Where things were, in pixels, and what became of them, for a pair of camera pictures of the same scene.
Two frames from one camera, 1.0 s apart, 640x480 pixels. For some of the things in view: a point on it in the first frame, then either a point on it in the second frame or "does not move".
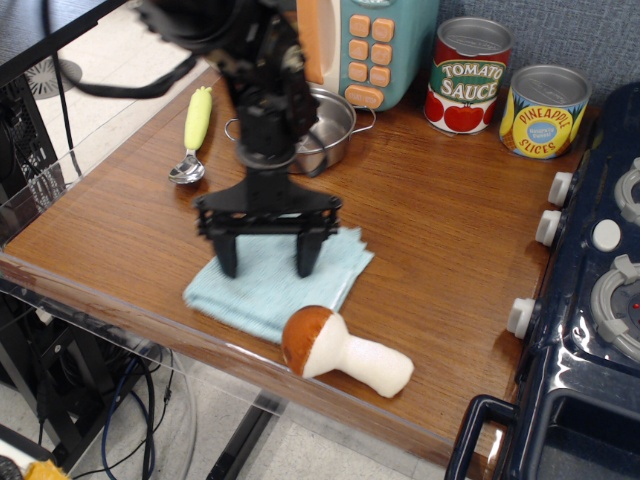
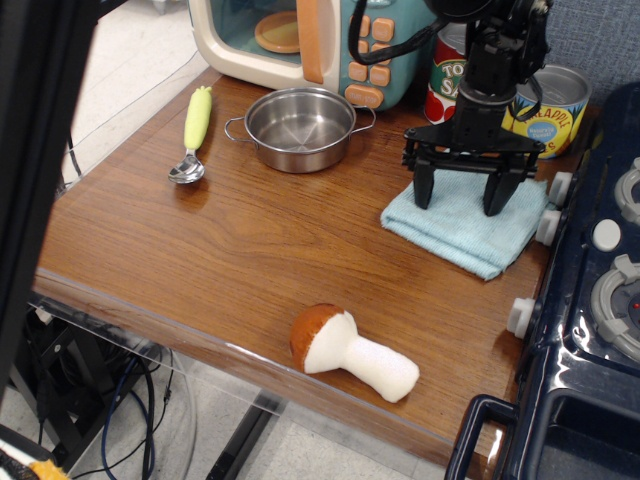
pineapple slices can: (544, 111) does not move
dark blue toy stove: (575, 408) does not move
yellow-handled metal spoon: (196, 126) does not move
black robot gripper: (268, 204) to (474, 139)
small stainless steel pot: (339, 119) does not move
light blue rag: (268, 285) to (458, 232)
